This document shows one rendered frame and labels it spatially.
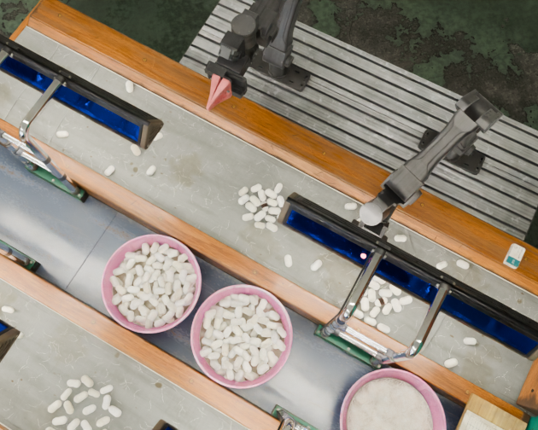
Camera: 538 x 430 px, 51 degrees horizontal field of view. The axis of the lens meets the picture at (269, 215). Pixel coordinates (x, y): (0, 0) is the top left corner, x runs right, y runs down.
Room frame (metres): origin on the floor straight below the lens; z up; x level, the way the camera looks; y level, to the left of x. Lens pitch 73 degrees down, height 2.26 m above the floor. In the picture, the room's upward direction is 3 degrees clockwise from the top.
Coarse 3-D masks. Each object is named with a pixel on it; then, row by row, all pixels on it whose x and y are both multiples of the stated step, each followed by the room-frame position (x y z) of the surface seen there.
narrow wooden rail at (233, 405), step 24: (0, 264) 0.27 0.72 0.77; (24, 288) 0.21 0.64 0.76; (48, 288) 0.21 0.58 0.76; (72, 312) 0.16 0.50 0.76; (96, 312) 0.16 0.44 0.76; (120, 336) 0.10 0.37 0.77; (144, 360) 0.04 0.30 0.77; (168, 360) 0.05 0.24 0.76; (192, 384) -0.01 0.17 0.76; (216, 384) -0.01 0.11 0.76; (216, 408) -0.06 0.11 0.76; (240, 408) -0.06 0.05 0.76
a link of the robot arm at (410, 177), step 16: (464, 96) 0.66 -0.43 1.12; (448, 128) 0.59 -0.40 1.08; (464, 128) 0.59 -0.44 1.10; (432, 144) 0.56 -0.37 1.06; (448, 144) 0.56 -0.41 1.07; (416, 160) 0.53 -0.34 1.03; (432, 160) 0.52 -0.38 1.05; (400, 176) 0.49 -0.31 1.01; (416, 176) 0.49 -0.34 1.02; (400, 192) 0.46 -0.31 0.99
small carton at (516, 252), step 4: (512, 244) 0.40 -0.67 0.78; (516, 244) 0.40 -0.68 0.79; (512, 248) 0.39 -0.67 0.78; (516, 248) 0.39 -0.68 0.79; (520, 248) 0.39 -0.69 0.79; (524, 248) 0.39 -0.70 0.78; (508, 252) 0.38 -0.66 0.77; (512, 252) 0.38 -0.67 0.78; (516, 252) 0.38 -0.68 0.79; (520, 252) 0.38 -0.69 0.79; (508, 256) 0.37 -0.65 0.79; (512, 256) 0.37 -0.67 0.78; (516, 256) 0.37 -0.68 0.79; (520, 256) 0.37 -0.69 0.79; (504, 260) 0.36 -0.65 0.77; (508, 260) 0.36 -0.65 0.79; (512, 260) 0.36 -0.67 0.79; (516, 260) 0.36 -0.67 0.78; (520, 260) 0.36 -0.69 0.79; (508, 264) 0.35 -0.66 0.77; (512, 264) 0.34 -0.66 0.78; (516, 264) 0.34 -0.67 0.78; (516, 268) 0.34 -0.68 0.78
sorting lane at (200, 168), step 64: (64, 64) 0.91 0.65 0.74; (64, 128) 0.69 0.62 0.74; (192, 128) 0.72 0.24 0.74; (192, 192) 0.52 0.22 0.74; (256, 192) 0.53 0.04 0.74; (320, 192) 0.54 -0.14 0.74; (256, 256) 0.34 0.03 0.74; (320, 256) 0.35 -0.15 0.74; (448, 256) 0.37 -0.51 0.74; (384, 320) 0.18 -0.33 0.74; (448, 320) 0.19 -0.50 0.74; (512, 384) 0.03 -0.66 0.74
